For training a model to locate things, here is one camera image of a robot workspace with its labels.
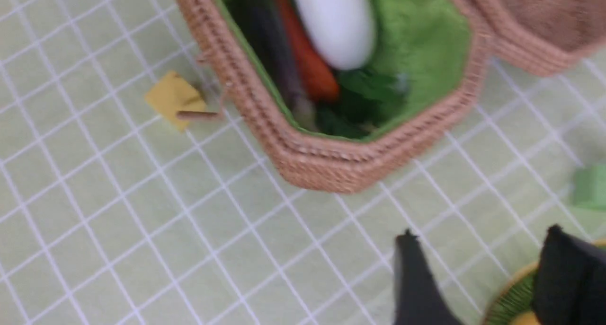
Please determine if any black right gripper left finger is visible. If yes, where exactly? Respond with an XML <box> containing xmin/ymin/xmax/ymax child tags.
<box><xmin>393</xmin><ymin>229</ymin><xmax>462</xmax><ymax>325</ymax></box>

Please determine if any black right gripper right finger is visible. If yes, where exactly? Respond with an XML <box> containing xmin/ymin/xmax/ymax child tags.
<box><xmin>532</xmin><ymin>225</ymin><xmax>606</xmax><ymax>325</ymax></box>

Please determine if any orange carrot toy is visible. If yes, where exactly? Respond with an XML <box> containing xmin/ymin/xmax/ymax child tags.
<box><xmin>275</xmin><ymin>0</ymin><xmax>340</xmax><ymax>103</ymax></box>

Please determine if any white radish toy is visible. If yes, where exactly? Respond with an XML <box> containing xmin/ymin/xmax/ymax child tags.
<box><xmin>290</xmin><ymin>0</ymin><xmax>408</xmax><ymax>122</ymax></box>

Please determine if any purple eggplant toy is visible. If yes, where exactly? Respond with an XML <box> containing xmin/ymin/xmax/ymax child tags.
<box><xmin>229</xmin><ymin>0</ymin><xmax>318</xmax><ymax>132</ymax></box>

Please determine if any green leaf-shaped glass plate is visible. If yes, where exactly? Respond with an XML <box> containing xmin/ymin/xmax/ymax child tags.
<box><xmin>483</xmin><ymin>239</ymin><xmax>605</xmax><ymax>325</ymax></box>

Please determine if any green foam cube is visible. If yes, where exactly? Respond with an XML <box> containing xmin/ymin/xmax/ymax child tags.
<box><xmin>571</xmin><ymin>164</ymin><xmax>606</xmax><ymax>211</ymax></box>

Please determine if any woven wicker basket lid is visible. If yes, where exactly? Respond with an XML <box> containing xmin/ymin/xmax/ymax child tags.
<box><xmin>452</xmin><ymin>0</ymin><xmax>606</xmax><ymax>77</ymax></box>

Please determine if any woven wicker basket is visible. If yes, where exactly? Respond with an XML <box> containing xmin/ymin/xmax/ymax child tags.
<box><xmin>176</xmin><ymin>0</ymin><xmax>491</xmax><ymax>193</ymax></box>

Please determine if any green checkered tablecloth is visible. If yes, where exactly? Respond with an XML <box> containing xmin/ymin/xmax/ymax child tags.
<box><xmin>0</xmin><ymin>0</ymin><xmax>605</xmax><ymax>325</ymax></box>

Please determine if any yellow foam block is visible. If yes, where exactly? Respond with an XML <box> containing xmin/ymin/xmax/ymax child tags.
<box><xmin>144</xmin><ymin>70</ymin><xmax>206</xmax><ymax>132</ymax></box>

